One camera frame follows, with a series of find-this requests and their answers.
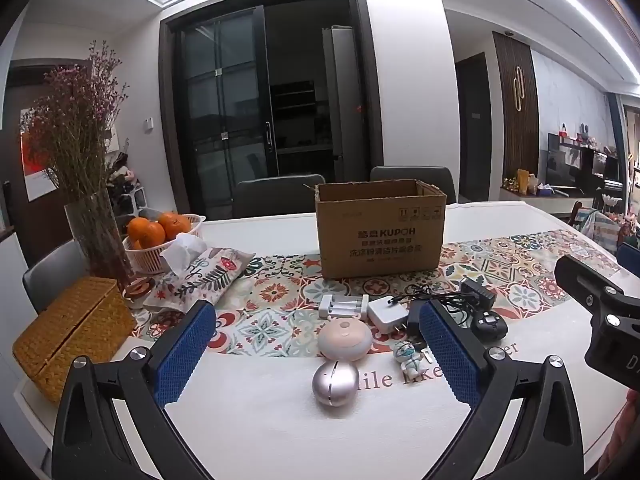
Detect tangled black cable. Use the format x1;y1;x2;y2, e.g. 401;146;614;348
389;284;473;318

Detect small white figurine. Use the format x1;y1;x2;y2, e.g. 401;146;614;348
392;341;427;382

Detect silver refrigerator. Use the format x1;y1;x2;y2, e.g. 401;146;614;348
321;25;365;178

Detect white tissue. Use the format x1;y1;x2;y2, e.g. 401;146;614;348
161;233;209;277

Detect woven wicker box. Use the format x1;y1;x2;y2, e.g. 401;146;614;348
12;276;138;405

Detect black ribbed power adapter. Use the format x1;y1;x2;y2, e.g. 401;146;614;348
459;277;497;307

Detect white storage shelf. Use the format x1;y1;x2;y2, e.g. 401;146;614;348
106;152;147;226

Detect white battery charger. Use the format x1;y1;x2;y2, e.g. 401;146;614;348
319;293;370;320

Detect red wall poster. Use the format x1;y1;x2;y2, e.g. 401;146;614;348
19;109;57;202

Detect black round gadget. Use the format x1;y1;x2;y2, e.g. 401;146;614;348
471;310;509;337

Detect brown cardboard box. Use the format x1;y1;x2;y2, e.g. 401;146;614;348
314;179;447;281

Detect silver egg-shaped device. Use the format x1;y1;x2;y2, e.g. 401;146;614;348
312;359;360;407

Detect dark grey dining chair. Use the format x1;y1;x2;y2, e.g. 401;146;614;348
21;251;91;313
370;165;457;206
233;174;327;220

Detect pink round device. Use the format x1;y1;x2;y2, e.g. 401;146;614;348
317;319;374;359

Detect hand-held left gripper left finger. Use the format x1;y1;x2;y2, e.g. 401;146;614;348
52;300;218;480

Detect white plastic fruit basket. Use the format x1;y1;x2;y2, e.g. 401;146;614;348
122;214;207;276

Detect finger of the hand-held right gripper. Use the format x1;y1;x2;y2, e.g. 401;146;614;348
554;254;640;317

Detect white tile-patterned tablecloth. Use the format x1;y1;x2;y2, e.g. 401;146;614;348
14;200;640;480

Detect small brown round container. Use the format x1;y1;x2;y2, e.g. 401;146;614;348
123;279;152;308

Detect white media cabinet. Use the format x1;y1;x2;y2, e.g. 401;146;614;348
500;184;593;217

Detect glass vase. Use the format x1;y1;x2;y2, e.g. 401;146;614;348
64;187;136;288

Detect floral fabric tissue cover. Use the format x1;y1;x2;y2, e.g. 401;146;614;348
143;245;255;312

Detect white power adapter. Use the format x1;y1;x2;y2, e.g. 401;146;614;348
368;297;411;334

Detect dark wooden wall panel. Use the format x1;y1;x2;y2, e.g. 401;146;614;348
492;31;542;163

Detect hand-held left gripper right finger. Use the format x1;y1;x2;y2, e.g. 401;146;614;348
419;300;588;480

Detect black glass sliding door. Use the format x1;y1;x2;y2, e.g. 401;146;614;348
159;0;385;211

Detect person's right hand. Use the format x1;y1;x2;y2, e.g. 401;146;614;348
612;392;640;466

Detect black television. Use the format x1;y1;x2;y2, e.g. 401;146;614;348
546;132;610;195

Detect dried purple flowers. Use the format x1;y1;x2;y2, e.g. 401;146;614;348
22;40;130;206

